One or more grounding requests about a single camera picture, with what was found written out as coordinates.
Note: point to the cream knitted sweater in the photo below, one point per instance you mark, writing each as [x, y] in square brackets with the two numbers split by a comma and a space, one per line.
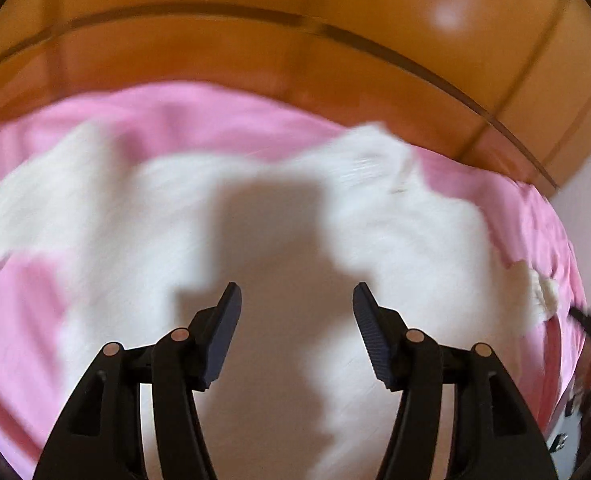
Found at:
[144, 247]

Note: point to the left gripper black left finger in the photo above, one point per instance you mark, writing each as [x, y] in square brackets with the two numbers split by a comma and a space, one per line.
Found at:
[100, 434]

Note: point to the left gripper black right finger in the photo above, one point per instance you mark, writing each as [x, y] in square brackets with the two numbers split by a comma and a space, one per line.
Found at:
[494, 434]

